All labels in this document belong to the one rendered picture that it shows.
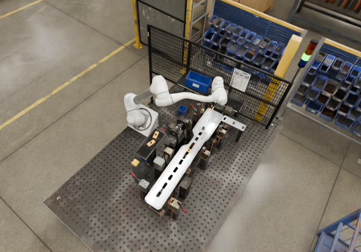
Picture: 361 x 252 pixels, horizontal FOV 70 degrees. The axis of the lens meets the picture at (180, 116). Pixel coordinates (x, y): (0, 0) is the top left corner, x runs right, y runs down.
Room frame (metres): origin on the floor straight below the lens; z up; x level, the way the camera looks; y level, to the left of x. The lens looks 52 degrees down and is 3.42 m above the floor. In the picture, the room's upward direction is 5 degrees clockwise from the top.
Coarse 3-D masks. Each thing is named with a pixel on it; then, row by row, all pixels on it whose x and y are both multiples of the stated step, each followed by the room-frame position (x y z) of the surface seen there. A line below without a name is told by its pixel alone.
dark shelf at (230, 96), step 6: (180, 78) 2.52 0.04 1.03; (180, 84) 2.41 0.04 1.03; (192, 90) 2.33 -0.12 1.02; (198, 90) 2.33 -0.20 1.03; (228, 96) 2.28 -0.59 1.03; (234, 96) 2.29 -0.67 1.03; (228, 102) 2.18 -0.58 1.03; (234, 102) 2.19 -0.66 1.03; (240, 102) 2.20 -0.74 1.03; (234, 108) 2.09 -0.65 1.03; (240, 108) 2.10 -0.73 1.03
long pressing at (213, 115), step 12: (204, 120) 1.88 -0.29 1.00; (216, 120) 1.89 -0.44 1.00; (204, 132) 1.70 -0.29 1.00; (180, 156) 1.36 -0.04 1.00; (192, 156) 1.37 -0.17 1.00; (168, 168) 1.21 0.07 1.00; (180, 168) 1.22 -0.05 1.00; (156, 192) 0.94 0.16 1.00; (168, 192) 0.95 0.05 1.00; (156, 204) 0.83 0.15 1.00
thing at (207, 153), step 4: (204, 152) 1.45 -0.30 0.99; (208, 152) 1.42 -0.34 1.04; (200, 156) 1.42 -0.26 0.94; (204, 156) 1.40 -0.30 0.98; (208, 156) 1.39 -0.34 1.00; (200, 160) 1.42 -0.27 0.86; (204, 160) 1.40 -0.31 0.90; (200, 164) 1.41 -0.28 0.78; (204, 164) 1.39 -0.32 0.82; (200, 168) 1.40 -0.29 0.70; (204, 168) 1.38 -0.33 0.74
